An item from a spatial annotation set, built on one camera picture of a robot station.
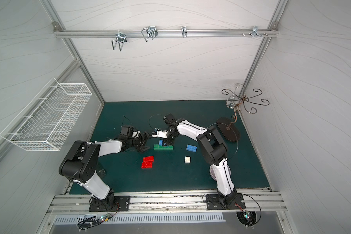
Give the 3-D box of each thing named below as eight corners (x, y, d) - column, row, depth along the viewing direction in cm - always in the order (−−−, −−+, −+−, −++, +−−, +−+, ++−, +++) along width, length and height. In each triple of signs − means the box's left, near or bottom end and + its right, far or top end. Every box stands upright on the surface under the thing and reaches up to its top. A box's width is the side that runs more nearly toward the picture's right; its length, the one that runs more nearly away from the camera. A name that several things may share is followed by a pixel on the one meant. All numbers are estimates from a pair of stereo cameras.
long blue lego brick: (185, 150, 96) (186, 148, 94) (186, 146, 98) (187, 144, 96) (196, 152, 95) (197, 151, 93) (197, 148, 97) (197, 146, 95)
